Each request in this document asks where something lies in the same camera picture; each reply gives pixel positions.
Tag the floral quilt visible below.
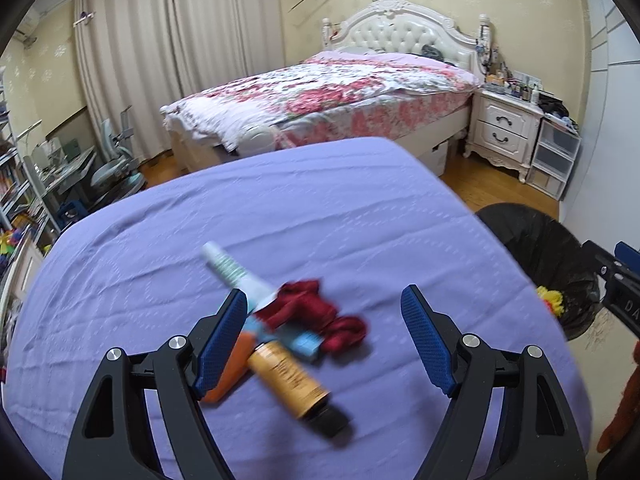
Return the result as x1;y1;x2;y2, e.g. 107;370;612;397
160;51;481;153

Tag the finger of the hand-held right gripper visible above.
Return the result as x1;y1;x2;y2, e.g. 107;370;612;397
581;240;622;282
614;241;640;270

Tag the blue stool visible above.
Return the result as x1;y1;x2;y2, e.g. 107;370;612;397
57;200;86;228

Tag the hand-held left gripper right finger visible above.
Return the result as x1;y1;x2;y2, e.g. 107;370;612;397
401;284;590;480

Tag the brown fuzzy cloth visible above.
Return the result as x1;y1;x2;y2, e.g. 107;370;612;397
597;340;640;453

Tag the bottle with black cap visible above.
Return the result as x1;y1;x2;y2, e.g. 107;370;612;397
248;341;353;438

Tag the yellow foam fruit net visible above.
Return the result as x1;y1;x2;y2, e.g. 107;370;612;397
536;286;566;317

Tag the light blue carton box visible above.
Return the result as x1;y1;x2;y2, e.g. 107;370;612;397
245;317;323;361

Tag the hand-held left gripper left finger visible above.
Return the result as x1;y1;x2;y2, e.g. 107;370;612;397
61;289;249;480

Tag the orange plastic bag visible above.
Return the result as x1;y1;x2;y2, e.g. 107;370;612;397
202;332;256;403

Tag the clear plastic drawer unit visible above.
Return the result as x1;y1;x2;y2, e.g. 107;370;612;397
525;119;582;200

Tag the white air conditioner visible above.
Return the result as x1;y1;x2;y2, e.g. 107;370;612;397
15;12;41;43

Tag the white tufted headboard bed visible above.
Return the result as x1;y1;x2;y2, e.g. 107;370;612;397
160;0;483;161

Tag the colourful toy pile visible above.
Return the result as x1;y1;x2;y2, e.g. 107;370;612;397
0;225;36;261

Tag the white nightstand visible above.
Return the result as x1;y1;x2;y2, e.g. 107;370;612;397
464;87;545;183

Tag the grey study desk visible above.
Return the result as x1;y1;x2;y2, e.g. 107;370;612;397
25;140;98;206

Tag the black trash bin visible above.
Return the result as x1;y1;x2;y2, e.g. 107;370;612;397
475;203;607;341

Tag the beige curtain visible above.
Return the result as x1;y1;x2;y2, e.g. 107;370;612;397
170;0;288;98
75;0;176;158

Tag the dark cloth pile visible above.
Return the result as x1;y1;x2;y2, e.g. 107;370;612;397
540;97;571;121

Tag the grey-blue desk chair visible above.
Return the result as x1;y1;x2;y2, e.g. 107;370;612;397
90;106;146;201

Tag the white ball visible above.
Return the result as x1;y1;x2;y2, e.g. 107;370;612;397
237;126;278;156

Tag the purple tablecloth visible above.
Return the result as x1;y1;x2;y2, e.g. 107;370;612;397
0;136;593;480

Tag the white wardrobe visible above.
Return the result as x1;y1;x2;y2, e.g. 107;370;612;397
560;0;640;241

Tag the white bookshelf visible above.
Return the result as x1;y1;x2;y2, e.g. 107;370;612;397
0;67;51;241

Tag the dark red ribbon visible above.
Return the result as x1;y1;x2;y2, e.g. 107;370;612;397
255;279;368;356

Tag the cluster of toiletry bottles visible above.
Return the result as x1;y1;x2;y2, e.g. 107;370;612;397
482;57;556;103

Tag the white cabinet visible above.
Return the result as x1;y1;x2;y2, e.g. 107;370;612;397
0;245;46;341

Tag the white tube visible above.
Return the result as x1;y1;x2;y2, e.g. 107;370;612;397
201;241;278;311

